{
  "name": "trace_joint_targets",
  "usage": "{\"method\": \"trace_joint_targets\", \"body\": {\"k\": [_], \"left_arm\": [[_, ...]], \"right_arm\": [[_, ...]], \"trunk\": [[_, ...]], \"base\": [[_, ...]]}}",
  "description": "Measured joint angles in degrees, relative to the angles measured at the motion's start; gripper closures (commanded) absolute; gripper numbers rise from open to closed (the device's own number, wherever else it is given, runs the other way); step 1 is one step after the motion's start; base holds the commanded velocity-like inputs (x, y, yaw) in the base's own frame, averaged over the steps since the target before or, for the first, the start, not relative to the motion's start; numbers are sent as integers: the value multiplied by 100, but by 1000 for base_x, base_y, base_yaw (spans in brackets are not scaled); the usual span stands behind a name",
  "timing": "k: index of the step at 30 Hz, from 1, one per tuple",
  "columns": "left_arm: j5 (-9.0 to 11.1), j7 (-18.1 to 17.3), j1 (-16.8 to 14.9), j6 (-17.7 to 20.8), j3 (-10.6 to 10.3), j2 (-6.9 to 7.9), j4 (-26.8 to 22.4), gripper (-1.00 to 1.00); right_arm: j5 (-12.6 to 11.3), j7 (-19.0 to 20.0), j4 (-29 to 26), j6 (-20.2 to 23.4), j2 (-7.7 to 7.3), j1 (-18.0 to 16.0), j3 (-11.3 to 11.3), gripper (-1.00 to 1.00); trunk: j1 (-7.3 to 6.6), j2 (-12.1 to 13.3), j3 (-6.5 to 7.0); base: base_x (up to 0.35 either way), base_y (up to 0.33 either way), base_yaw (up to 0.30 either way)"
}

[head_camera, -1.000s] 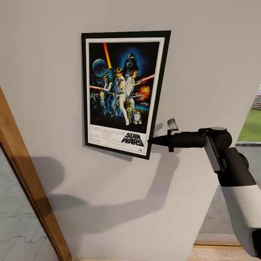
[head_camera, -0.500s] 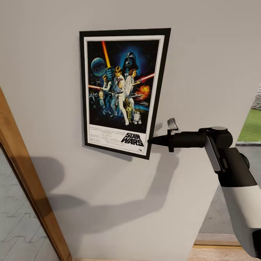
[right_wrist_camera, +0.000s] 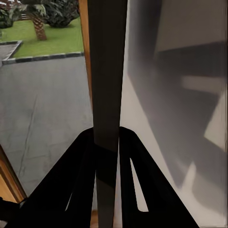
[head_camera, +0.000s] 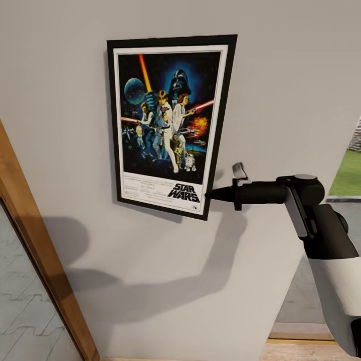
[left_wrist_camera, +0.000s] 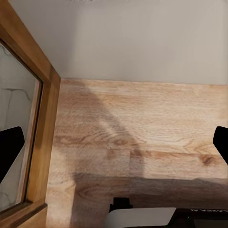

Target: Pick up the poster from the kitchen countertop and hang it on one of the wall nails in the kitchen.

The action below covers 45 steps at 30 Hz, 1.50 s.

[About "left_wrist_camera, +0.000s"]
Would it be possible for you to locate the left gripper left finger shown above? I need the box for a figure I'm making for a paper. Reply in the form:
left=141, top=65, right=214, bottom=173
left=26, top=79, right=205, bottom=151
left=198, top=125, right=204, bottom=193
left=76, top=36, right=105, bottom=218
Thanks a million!
left=0, top=126, right=25, bottom=183

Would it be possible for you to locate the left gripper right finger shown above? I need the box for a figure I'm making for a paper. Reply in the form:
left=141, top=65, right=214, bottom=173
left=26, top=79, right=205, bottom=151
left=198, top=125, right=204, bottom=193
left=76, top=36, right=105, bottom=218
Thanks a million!
left=213, top=126, right=228, bottom=165

